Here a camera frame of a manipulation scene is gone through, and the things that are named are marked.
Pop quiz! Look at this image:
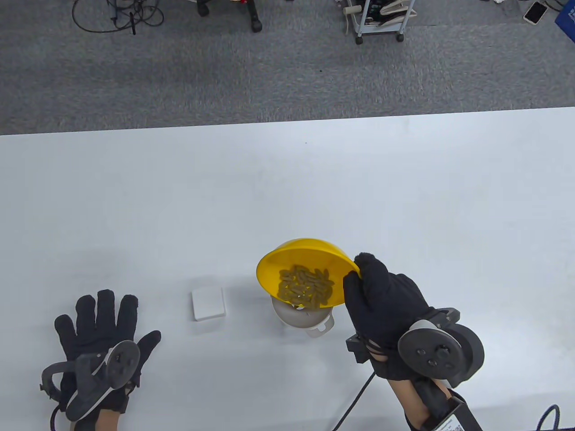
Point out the person's left hand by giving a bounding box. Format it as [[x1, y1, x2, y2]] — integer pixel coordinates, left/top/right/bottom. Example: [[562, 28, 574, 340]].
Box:
[[54, 290, 161, 413]]

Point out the person's right hand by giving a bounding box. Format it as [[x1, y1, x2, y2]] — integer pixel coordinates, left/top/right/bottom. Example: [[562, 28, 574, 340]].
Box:
[[343, 252, 438, 381]]

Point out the pile of green raisins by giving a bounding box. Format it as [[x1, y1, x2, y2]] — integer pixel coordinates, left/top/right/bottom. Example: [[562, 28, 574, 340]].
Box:
[[276, 265, 335, 309]]

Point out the grey funnel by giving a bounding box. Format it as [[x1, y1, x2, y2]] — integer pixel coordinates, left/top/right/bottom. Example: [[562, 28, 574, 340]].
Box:
[[271, 294, 336, 338]]

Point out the yellow bowl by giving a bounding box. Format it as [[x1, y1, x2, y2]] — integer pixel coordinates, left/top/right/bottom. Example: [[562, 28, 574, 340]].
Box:
[[256, 238, 360, 310]]

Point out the white square jar lid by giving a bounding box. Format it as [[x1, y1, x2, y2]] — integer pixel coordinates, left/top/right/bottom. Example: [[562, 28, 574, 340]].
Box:
[[192, 287, 226, 321]]

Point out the person's right forearm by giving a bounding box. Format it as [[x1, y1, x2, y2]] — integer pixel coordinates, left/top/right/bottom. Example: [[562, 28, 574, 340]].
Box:
[[386, 377, 450, 431]]

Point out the person's left forearm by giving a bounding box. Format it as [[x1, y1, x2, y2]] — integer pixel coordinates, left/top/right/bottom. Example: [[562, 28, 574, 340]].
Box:
[[94, 409, 120, 431]]

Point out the grey tracking controller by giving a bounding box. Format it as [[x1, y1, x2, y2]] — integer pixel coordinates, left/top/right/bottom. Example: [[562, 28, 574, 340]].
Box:
[[398, 308, 485, 389], [40, 340, 141, 422]]

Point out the black glove sensor clip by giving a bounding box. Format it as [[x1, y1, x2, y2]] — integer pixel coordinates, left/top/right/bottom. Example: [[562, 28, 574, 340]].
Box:
[[346, 332, 372, 364]]

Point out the black wrist box with label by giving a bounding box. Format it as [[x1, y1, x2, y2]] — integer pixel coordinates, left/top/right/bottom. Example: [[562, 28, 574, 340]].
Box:
[[418, 395, 484, 431]]

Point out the white wheeled cart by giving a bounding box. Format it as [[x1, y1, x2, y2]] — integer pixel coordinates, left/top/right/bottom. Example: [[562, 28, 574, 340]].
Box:
[[344, 0, 418, 45]]

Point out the white smartphone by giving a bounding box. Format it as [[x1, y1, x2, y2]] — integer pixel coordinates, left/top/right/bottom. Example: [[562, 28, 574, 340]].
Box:
[[523, 1, 548, 25]]

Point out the blue box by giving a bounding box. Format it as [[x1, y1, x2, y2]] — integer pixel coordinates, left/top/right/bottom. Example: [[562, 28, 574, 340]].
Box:
[[555, 4, 575, 43]]

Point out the tangle of black cables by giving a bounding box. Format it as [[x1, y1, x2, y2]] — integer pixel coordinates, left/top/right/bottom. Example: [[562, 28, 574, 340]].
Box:
[[72, 0, 164, 35]]

